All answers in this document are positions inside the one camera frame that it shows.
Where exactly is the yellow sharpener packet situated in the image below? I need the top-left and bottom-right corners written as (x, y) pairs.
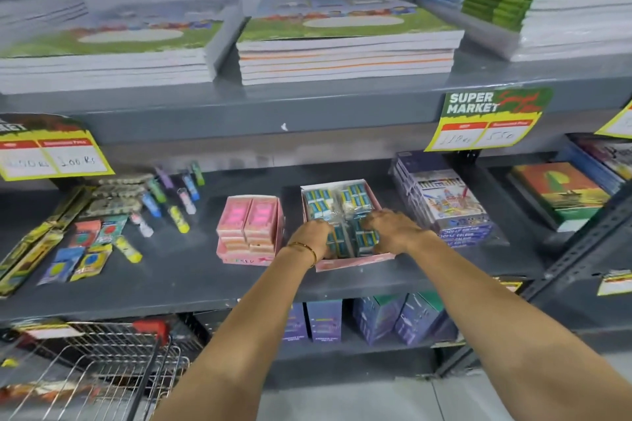
top-left (68, 243), bottom-right (113, 284)

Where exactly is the blue eraser packet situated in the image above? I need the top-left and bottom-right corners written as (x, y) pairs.
top-left (328, 226), bottom-right (354, 260)
top-left (303, 188), bottom-right (336, 222)
top-left (353, 223), bottom-right (381, 257)
top-left (335, 184), bottom-right (376, 219)

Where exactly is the row of orange snack packets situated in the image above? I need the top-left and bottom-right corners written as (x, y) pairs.
top-left (0, 381), bottom-right (99, 405)

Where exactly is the stack of dark notebooks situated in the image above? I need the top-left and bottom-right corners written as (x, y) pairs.
top-left (555, 137), bottom-right (632, 195)

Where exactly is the grey metal shelf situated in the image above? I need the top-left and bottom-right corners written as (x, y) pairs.
top-left (0, 0), bottom-right (632, 389)

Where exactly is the person's left forearm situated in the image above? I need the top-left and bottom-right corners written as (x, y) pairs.
top-left (153, 243), bottom-right (317, 421)

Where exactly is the person's left hand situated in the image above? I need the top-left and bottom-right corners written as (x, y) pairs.
top-left (288, 219), bottom-right (336, 264)

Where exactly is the stack of colour pencil boxes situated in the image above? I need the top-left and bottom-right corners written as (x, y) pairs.
top-left (390, 151), bottom-right (494, 249)

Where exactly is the stack of grey notebooks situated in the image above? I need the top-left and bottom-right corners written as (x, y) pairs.
top-left (0, 0), bottom-right (90, 41)

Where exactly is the stack of colourful sketchbooks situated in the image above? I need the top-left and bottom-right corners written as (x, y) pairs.
top-left (506, 161), bottom-right (612, 233)

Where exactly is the open pink cardboard tray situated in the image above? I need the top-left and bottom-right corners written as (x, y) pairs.
top-left (300, 178), bottom-right (396, 272)

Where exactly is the stack of green-cover drawing books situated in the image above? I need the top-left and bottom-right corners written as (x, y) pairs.
top-left (0, 0), bottom-right (246, 95)
top-left (236, 0), bottom-right (466, 87)

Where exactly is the teal sharpener packet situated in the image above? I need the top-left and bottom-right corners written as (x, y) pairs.
top-left (93, 214), bottom-right (129, 245)

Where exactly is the blue sharpener packet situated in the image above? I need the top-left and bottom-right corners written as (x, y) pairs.
top-left (37, 246), bottom-right (86, 286)

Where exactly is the group of small colourful tubes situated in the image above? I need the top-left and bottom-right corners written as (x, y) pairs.
top-left (113, 161), bottom-right (206, 264)

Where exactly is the stack of pink erasers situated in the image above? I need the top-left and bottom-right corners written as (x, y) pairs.
top-left (217, 233), bottom-right (282, 255)

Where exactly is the yellow pencil pack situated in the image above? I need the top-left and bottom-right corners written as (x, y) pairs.
top-left (0, 220), bottom-right (50, 278)
top-left (47, 184), bottom-right (85, 227)
top-left (57, 186), bottom-right (97, 232)
top-left (0, 230), bottom-right (65, 298)

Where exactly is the pink cardboard display box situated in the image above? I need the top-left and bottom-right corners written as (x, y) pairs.
top-left (215, 195), bottom-right (286, 268)

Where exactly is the beige eraser strip pack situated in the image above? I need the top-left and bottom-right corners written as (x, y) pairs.
top-left (97, 174), bottom-right (155, 186)
top-left (86, 196), bottom-right (145, 217)
top-left (91, 182), bottom-right (149, 199)

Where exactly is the thin gold bracelet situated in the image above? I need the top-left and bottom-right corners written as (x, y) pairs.
top-left (286, 241), bottom-right (319, 268)

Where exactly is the person's right forearm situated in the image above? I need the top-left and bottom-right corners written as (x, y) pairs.
top-left (407, 233), bottom-right (632, 421)

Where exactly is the orange sharpener packet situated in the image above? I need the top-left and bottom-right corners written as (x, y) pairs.
top-left (68, 220), bottom-right (102, 249)

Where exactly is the person's right hand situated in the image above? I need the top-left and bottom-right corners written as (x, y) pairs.
top-left (360, 208), bottom-right (438, 257)

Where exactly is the metal wire shopping cart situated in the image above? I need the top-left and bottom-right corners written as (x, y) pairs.
top-left (0, 319), bottom-right (191, 421)

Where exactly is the yellow price tag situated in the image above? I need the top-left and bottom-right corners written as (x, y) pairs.
top-left (594, 99), bottom-right (632, 139)
top-left (596, 270), bottom-right (632, 297)
top-left (0, 113), bottom-right (115, 182)
top-left (12, 319), bottom-right (85, 340)
top-left (493, 276), bottom-right (524, 294)
top-left (424, 87), bottom-right (555, 153)

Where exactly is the stack of green-spine notebooks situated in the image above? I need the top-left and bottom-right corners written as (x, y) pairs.
top-left (459, 0), bottom-right (632, 63)

